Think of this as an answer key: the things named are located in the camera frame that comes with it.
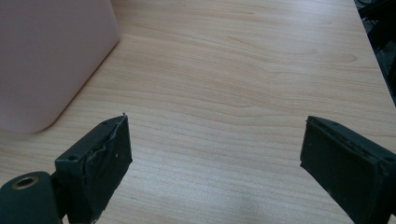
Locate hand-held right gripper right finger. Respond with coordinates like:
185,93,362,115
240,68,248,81
299,115,396,224

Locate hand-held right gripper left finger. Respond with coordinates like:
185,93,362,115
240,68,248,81
54,114,134,224

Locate pink storage box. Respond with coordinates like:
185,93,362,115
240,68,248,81
0,0,121,134

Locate black metal stand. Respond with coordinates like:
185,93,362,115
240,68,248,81
353,0,396,106

